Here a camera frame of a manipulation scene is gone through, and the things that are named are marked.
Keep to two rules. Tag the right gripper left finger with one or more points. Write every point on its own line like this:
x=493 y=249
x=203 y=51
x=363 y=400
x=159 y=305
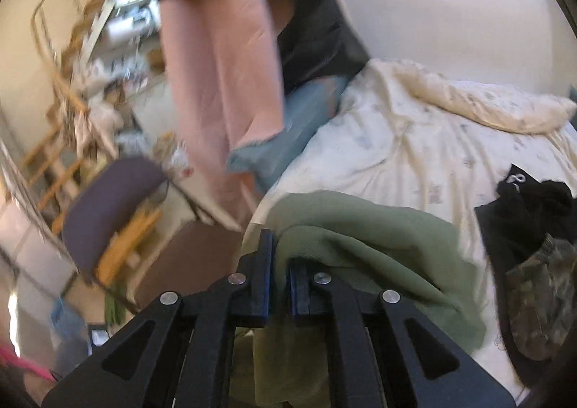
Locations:
x=177 y=352

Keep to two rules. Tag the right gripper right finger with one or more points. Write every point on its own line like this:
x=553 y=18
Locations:
x=382 y=351

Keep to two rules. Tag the olive green pants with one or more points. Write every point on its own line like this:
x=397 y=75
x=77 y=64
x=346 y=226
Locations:
x=371 y=247

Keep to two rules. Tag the purple folding chair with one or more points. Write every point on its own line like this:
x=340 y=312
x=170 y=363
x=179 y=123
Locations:
x=106 y=205

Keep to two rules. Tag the camouflage garment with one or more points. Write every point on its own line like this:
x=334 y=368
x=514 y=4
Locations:
x=541 y=299

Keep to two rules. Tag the black garment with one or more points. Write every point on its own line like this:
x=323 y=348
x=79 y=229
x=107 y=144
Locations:
x=513 y=227

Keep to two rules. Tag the cream bear print duvet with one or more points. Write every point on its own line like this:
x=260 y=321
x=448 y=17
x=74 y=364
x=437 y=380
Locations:
x=408 y=137

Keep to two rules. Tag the teal bed headboard cushion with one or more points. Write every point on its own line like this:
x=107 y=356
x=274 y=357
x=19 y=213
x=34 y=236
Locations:
x=307 y=109

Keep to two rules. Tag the pink hanging curtain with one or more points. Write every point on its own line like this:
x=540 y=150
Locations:
x=224 y=70

